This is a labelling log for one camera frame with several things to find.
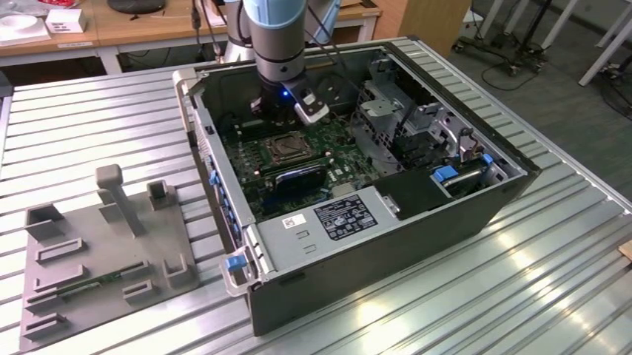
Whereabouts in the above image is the wooden desk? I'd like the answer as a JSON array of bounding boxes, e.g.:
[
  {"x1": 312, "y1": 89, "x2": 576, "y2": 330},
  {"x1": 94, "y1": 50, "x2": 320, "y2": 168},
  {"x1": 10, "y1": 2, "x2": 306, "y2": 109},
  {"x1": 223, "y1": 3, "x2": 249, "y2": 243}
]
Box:
[
  {"x1": 0, "y1": 0, "x2": 101, "y2": 70},
  {"x1": 91, "y1": 0, "x2": 384, "y2": 75}
]

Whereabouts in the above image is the black hanging cable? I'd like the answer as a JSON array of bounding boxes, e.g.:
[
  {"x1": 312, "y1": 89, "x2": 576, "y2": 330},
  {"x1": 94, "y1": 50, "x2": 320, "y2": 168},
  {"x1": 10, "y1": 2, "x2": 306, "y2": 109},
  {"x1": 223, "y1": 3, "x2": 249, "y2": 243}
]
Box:
[{"x1": 190, "y1": 0, "x2": 229, "y2": 64}]

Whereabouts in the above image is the blue disk carrier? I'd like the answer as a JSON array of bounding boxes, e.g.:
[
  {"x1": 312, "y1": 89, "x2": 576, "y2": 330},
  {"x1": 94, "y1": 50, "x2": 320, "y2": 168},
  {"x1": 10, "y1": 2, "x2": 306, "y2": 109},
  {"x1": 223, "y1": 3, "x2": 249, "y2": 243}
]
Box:
[{"x1": 428, "y1": 164, "x2": 488, "y2": 197}]

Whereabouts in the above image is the black round base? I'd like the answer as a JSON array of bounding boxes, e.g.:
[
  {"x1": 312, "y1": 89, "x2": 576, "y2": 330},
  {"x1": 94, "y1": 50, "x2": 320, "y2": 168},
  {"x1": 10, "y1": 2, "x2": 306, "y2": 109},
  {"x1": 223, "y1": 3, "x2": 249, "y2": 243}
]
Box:
[{"x1": 107, "y1": 0, "x2": 167, "y2": 13}]

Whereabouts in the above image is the white flat box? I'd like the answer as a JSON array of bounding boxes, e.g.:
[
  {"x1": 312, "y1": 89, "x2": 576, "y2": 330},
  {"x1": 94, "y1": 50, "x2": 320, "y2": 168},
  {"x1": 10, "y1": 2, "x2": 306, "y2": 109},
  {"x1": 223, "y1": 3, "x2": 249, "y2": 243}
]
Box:
[{"x1": 0, "y1": 21, "x2": 51, "y2": 46}]

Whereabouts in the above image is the grey parts rack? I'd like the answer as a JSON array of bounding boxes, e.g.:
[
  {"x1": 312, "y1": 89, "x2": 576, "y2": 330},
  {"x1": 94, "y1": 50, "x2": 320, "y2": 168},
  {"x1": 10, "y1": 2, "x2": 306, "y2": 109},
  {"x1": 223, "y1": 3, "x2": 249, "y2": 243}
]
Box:
[{"x1": 18, "y1": 164, "x2": 202, "y2": 352}]

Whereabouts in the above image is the blue case latch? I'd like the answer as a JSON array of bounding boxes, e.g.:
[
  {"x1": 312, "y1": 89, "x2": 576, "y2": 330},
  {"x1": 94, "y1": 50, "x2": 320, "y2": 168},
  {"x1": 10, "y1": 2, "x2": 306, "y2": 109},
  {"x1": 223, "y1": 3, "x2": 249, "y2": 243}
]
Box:
[{"x1": 222, "y1": 254, "x2": 246, "y2": 273}]

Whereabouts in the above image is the CPU socket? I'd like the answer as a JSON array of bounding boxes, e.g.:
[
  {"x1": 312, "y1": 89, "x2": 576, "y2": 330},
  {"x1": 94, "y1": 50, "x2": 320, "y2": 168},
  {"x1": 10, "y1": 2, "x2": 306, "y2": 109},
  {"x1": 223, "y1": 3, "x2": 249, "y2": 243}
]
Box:
[{"x1": 265, "y1": 131, "x2": 318, "y2": 166}]

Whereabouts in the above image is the black expansion card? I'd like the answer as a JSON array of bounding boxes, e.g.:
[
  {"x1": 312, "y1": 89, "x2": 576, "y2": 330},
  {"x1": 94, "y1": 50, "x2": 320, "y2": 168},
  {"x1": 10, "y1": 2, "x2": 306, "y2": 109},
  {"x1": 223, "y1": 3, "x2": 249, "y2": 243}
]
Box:
[{"x1": 266, "y1": 164, "x2": 332, "y2": 199}]

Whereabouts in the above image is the grey power supply unit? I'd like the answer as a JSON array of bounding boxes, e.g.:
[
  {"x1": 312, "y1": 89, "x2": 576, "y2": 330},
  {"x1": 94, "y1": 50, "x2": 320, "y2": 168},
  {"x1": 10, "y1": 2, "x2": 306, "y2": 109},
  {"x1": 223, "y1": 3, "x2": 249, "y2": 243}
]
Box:
[{"x1": 254, "y1": 184, "x2": 402, "y2": 274}]

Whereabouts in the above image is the white round dish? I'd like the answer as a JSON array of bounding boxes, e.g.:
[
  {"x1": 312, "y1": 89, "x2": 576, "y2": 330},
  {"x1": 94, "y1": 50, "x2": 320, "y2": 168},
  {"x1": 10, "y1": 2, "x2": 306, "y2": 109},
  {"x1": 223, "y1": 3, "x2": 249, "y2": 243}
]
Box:
[{"x1": 0, "y1": 12, "x2": 40, "y2": 30}]

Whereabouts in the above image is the black PC case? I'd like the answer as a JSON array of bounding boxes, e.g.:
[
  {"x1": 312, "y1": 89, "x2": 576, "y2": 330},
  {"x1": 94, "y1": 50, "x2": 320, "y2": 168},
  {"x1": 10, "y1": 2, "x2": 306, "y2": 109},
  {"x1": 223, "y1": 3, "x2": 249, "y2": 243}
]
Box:
[{"x1": 171, "y1": 35, "x2": 543, "y2": 337}]

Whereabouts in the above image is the black wheeled stand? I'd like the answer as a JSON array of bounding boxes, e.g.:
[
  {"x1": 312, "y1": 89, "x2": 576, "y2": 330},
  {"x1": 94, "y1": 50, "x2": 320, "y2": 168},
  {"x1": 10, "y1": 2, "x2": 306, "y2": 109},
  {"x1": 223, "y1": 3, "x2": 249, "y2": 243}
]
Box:
[{"x1": 453, "y1": 0, "x2": 551, "y2": 77}]

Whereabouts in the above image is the wooden cabinet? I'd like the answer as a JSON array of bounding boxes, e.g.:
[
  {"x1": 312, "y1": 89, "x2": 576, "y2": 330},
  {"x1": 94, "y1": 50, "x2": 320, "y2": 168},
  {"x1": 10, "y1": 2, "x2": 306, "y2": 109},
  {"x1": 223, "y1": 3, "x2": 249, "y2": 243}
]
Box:
[{"x1": 374, "y1": 0, "x2": 471, "y2": 58}]

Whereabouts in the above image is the silver drive cage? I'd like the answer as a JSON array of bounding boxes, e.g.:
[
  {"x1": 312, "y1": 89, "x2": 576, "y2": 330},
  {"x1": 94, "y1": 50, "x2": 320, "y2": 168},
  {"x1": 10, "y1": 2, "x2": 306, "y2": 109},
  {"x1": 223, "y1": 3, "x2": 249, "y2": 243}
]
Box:
[{"x1": 353, "y1": 57, "x2": 445, "y2": 163}]

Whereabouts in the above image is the green motherboard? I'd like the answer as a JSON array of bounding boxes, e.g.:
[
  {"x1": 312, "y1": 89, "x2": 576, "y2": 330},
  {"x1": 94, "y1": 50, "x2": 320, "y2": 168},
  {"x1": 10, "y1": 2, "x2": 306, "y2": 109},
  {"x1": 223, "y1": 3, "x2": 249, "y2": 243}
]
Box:
[{"x1": 219, "y1": 110, "x2": 396, "y2": 219}]

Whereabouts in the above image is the black plastic shroud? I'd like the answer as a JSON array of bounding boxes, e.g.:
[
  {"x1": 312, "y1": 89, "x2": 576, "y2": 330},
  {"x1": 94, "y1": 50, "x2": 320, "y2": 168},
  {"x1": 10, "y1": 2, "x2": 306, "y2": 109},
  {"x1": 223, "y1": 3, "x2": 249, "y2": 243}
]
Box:
[{"x1": 373, "y1": 169, "x2": 453, "y2": 222}]

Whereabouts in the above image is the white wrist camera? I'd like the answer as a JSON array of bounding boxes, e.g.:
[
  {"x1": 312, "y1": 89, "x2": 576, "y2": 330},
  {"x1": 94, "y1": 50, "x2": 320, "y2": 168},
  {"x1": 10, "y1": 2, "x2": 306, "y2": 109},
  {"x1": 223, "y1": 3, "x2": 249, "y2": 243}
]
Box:
[{"x1": 289, "y1": 83, "x2": 332, "y2": 126}]

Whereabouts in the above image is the metal socket cover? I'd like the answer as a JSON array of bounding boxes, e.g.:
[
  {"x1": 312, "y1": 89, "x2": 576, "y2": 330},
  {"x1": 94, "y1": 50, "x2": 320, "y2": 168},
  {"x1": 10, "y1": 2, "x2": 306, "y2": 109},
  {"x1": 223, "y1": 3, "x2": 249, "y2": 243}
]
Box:
[{"x1": 266, "y1": 132, "x2": 317, "y2": 166}]

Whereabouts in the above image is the white table frame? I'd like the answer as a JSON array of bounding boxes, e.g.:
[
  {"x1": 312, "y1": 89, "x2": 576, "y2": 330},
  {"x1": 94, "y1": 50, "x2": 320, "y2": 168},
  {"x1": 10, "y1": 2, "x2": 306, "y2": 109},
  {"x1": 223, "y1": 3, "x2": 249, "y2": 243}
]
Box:
[{"x1": 578, "y1": 21, "x2": 632, "y2": 87}]

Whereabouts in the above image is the white cardboard box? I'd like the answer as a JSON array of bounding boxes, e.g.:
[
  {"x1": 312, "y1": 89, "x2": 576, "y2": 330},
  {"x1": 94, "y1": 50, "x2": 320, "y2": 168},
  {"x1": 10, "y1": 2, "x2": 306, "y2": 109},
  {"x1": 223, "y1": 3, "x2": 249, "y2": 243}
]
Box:
[{"x1": 44, "y1": 7, "x2": 90, "y2": 35}]

